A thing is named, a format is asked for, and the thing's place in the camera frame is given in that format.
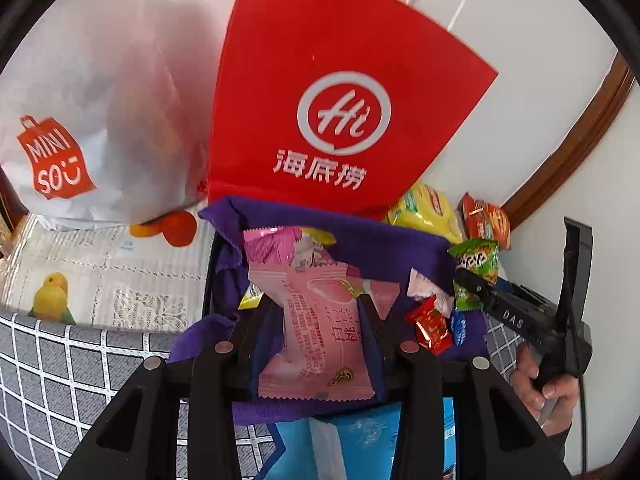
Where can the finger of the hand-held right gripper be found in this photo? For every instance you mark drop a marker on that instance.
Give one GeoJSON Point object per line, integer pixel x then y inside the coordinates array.
{"type": "Point", "coordinates": [472, 282]}
{"type": "Point", "coordinates": [515, 291]}

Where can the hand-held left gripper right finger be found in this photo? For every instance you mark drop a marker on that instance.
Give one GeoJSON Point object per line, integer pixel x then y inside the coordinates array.
{"type": "Point", "coordinates": [375, 355]}

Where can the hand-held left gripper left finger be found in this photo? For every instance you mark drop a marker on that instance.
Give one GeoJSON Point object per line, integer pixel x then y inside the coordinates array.
{"type": "Point", "coordinates": [265, 350]}

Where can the green candy packet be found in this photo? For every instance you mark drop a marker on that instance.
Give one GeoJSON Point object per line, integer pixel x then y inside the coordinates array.
{"type": "Point", "coordinates": [475, 260]}

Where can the pink peach snack packet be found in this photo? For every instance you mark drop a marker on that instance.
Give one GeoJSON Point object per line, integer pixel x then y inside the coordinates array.
{"type": "Point", "coordinates": [320, 320]}

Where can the white pink snack packet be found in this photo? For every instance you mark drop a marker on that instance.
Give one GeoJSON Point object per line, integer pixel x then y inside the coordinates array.
{"type": "Point", "coordinates": [307, 255]}

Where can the magenta snack packet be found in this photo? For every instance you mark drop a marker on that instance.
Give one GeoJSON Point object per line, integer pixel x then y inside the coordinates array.
{"type": "Point", "coordinates": [270, 245]}

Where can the person's right forearm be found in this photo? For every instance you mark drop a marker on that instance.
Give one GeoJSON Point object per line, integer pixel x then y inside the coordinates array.
{"type": "Point", "coordinates": [560, 442]}

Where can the person's right hand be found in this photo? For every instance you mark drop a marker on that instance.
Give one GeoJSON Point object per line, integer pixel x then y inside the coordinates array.
{"type": "Point", "coordinates": [530, 385]}

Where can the blue candy packet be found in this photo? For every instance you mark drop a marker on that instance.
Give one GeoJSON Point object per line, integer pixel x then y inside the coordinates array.
{"type": "Point", "coordinates": [459, 327]}

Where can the pale pink candy wrapper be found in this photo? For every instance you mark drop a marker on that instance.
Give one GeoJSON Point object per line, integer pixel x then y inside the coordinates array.
{"type": "Point", "coordinates": [422, 285]}

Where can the yellow candy wrapper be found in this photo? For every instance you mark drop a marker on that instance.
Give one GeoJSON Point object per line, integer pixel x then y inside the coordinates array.
{"type": "Point", "coordinates": [250, 300]}

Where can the red candy packet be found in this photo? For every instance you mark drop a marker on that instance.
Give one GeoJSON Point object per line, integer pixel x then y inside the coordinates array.
{"type": "Point", "coordinates": [430, 327]}

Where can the orange chips bag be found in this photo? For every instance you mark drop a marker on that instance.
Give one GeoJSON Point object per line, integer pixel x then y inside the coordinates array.
{"type": "Point", "coordinates": [487, 220]}

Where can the blue tissue pack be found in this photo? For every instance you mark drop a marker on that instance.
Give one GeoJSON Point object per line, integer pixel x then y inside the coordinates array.
{"type": "Point", "coordinates": [365, 435]}

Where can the yellow chips bag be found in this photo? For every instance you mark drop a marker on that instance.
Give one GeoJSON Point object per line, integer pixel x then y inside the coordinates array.
{"type": "Point", "coordinates": [430, 210]}

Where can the purple towel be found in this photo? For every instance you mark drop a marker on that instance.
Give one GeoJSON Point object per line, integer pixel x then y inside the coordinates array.
{"type": "Point", "coordinates": [380, 245]}

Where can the fruit print tablecloth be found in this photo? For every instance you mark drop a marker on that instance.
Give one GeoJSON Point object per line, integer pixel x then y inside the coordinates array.
{"type": "Point", "coordinates": [125, 280]}

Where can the grey grid blanket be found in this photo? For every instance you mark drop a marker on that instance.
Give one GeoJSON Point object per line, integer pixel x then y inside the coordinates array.
{"type": "Point", "coordinates": [60, 385]}

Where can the red paper bag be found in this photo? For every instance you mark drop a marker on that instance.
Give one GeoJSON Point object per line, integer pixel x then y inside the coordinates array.
{"type": "Point", "coordinates": [325, 60]}

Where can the white plastic bag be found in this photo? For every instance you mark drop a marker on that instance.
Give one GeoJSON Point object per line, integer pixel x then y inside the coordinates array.
{"type": "Point", "coordinates": [100, 85]}

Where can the wooden frame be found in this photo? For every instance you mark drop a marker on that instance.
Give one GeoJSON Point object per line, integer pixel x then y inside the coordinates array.
{"type": "Point", "coordinates": [575, 145]}

